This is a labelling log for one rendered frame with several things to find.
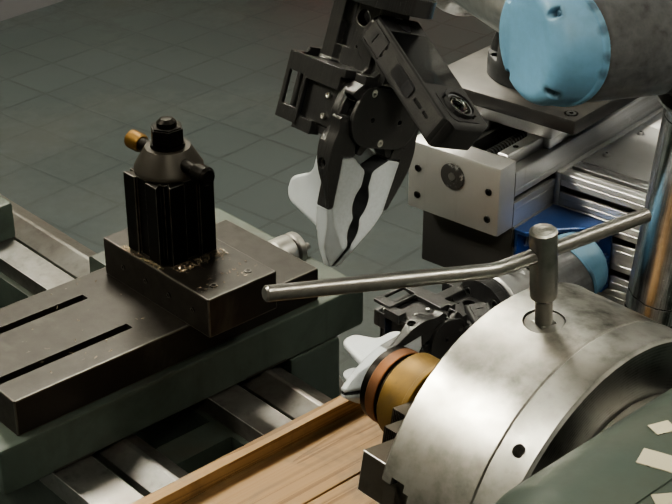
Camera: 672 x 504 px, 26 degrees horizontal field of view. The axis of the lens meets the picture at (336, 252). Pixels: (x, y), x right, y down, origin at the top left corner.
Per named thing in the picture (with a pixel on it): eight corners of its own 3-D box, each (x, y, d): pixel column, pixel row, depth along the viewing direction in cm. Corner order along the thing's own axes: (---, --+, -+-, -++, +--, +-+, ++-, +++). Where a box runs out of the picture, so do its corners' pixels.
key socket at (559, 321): (549, 333, 119) (549, 305, 118) (572, 353, 117) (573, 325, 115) (515, 346, 118) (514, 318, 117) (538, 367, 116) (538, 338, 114)
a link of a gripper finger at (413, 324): (377, 373, 138) (441, 340, 143) (390, 380, 137) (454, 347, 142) (377, 330, 136) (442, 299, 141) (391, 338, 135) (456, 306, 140)
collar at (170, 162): (217, 170, 168) (216, 146, 167) (161, 190, 163) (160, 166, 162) (175, 148, 173) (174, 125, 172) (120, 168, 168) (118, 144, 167)
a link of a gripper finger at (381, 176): (318, 244, 117) (347, 134, 115) (369, 270, 113) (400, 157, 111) (291, 244, 115) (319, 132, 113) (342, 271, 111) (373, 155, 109)
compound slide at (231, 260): (277, 308, 170) (276, 270, 167) (209, 339, 164) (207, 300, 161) (171, 247, 183) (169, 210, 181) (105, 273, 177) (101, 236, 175)
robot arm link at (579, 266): (610, 310, 157) (617, 240, 153) (543, 347, 150) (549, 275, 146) (554, 284, 162) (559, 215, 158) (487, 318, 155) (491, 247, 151)
